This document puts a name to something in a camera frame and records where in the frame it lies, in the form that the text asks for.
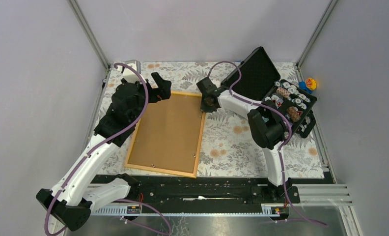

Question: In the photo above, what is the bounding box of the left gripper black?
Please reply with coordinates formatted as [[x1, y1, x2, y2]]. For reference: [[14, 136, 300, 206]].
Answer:
[[130, 72, 172, 124]]

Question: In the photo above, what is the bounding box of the brown cardboard backing board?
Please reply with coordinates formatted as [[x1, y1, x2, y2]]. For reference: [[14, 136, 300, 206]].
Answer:
[[128, 94, 203, 174]]

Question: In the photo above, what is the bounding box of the yellow wooden picture frame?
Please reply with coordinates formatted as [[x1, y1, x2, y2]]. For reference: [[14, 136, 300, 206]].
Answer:
[[124, 91, 207, 179]]

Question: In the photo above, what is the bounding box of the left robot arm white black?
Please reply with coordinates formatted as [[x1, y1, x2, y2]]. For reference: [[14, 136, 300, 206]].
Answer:
[[36, 72, 172, 231]]

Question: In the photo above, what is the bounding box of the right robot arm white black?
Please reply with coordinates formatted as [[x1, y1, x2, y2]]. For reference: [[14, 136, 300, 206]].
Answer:
[[196, 77, 292, 204]]

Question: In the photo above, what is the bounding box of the black poker chip case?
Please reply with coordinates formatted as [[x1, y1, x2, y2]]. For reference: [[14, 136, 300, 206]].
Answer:
[[233, 46, 317, 138]]

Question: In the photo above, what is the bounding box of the pink patterned chip stack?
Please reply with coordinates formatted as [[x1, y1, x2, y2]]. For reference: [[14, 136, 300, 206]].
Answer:
[[276, 88, 291, 98]]

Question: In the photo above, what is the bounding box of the brown chip stack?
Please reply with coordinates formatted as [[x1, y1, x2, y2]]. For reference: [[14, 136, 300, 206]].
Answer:
[[286, 106, 303, 122]]

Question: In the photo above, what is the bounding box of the blue toy piece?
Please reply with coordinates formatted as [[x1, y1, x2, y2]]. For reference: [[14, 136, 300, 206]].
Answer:
[[299, 81, 309, 93]]

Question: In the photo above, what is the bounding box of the yellow orange toy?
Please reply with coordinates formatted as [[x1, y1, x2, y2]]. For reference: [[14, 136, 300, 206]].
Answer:
[[305, 77, 317, 91]]

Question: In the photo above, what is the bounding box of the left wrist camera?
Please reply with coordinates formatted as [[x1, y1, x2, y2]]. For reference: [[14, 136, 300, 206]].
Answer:
[[114, 60, 141, 83]]

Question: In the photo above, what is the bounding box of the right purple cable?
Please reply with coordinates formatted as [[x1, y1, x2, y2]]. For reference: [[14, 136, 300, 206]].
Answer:
[[207, 60, 329, 229]]

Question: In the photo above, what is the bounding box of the purple cable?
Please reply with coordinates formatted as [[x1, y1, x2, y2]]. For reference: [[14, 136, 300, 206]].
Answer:
[[44, 62, 175, 236], [207, 60, 329, 229]]

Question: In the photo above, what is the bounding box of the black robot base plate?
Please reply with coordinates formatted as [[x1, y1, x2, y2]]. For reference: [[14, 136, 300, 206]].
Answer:
[[93, 174, 301, 214]]

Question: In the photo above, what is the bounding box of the left aluminium corner post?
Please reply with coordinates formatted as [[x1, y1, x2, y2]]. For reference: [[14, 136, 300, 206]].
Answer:
[[67, 0, 110, 70]]

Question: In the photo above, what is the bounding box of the aluminium corner post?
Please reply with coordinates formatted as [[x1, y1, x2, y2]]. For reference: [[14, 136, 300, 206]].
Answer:
[[296, 0, 339, 69], [67, 0, 110, 70]]

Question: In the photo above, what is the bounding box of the white slotted cable duct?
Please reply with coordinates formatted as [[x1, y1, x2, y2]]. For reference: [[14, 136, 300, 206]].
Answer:
[[92, 204, 281, 217]]

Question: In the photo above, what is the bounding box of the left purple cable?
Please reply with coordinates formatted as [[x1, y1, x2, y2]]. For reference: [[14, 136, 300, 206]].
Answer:
[[44, 62, 175, 236]]

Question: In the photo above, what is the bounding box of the right aluminium corner post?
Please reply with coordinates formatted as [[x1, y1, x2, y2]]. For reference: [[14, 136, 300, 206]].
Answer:
[[296, 0, 339, 69]]

